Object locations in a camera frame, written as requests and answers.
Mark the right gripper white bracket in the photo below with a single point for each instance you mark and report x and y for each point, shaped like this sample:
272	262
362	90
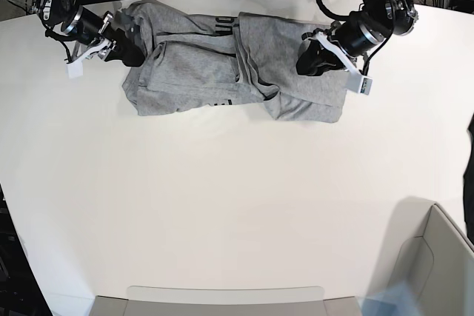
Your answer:
89	33

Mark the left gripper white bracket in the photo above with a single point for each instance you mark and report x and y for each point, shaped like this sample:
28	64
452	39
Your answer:
349	38

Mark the grey T-shirt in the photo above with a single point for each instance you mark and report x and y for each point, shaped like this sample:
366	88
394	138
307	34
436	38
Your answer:
197	60

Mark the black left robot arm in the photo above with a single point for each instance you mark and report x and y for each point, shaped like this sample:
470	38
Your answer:
384	18

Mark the dark object right edge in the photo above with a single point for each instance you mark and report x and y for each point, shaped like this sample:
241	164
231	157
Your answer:
468	193

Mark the grey bin right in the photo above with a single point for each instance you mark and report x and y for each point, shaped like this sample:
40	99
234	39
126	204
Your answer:
436	275

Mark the grey bin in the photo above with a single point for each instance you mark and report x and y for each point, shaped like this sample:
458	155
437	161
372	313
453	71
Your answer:
436	275
145	300

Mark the grey bin front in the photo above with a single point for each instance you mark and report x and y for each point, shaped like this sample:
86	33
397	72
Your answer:
145	300

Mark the blue cloth corner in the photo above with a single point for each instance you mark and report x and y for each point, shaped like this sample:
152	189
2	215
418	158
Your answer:
397	300

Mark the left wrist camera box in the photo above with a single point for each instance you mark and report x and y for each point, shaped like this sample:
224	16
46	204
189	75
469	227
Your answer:
358	83

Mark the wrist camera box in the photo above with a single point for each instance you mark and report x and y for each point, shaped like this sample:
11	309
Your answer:
358	83
75	69

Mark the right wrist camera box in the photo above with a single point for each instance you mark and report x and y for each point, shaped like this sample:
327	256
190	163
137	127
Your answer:
75	69

